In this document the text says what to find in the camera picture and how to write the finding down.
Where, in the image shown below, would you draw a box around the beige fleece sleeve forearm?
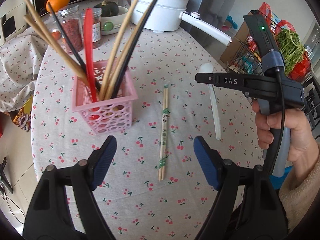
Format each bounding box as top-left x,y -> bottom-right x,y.
279,160 -> 319,233

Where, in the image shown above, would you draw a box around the yellow snack box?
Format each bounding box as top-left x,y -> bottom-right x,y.
12,95 -> 34,132

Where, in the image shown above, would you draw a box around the glass jar with wooden lid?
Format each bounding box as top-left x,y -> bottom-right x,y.
48,13 -> 65,48

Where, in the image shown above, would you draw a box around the red plastic bag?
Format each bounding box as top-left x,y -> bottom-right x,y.
259,2 -> 311,82

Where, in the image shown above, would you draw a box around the white electric cooking pot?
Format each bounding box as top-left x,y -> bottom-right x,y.
131,0 -> 232,46

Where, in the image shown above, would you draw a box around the black wire rack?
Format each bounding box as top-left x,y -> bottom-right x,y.
227,10 -> 311,83

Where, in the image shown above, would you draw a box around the cardboard box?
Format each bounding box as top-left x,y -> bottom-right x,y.
220,22 -> 249,65

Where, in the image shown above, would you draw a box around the red plastic utensil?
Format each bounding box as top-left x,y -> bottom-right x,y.
84,8 -> 97,102

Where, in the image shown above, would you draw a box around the white stacked bowls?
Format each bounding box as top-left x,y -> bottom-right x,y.
101,6 -> 128,36

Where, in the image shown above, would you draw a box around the pink perforated utensil basket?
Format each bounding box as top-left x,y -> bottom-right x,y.
71,70 -> 138,134

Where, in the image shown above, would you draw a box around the cherry print tablecloth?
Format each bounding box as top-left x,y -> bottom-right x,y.
1,29 -> 262,239

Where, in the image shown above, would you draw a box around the silver refrigerator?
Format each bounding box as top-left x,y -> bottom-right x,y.
180,0 -> 235,47

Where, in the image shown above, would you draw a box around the black metal chair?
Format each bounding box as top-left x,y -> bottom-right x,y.
303,73 -> 319,132

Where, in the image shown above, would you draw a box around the disposable chopsticks pair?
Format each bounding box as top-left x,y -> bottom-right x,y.
158,85 -> 169,181

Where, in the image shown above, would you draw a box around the black chopstick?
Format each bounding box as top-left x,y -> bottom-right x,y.
109,0 -> 170,100
49,4 -> 87,74

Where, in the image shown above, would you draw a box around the orange tangerine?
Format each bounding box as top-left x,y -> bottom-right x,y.
46,0 -> 70,12

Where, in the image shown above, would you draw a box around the white air fryer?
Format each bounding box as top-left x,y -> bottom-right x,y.
0,0 -> 27,46

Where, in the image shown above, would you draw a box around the person's right hand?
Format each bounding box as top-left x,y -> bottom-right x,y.
251,100 -> 320,178

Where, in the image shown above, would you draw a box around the jar with white label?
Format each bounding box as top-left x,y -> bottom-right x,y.
92,8 -> 102,49

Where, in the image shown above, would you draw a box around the white plastic spoon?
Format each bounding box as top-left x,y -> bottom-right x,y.
200,63 -> 221,140

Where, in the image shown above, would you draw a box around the jar of red goji berries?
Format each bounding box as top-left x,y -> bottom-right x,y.
57,4 -> 83,52

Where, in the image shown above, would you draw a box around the dark green squash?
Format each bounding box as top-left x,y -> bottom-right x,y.
94,0 -> 119,17

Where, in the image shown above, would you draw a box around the green vegetables bunch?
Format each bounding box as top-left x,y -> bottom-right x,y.
276,29 -> 304,76

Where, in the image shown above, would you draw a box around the blue plastic stool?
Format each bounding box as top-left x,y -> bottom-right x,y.
269,166 -> 293,190

